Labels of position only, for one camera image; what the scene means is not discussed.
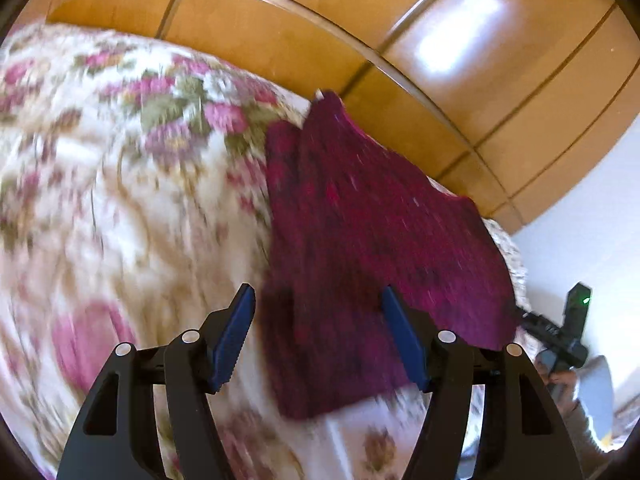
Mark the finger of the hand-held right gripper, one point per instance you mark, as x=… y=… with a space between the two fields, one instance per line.
x=531 y=321

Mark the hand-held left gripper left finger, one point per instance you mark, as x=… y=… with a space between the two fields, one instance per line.
x=232 y=332

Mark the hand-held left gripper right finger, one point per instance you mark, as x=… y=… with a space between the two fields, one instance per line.
x=405 y=340

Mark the floral bed sheet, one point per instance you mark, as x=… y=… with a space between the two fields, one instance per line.
x=115 y=200

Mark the person's right hand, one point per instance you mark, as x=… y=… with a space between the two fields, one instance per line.
x=562 y=385

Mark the person's right forearm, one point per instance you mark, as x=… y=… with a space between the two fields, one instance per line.
x=595 y=400

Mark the maroon knitted sweater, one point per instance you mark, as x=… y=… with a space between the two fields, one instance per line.
x=360 y=270

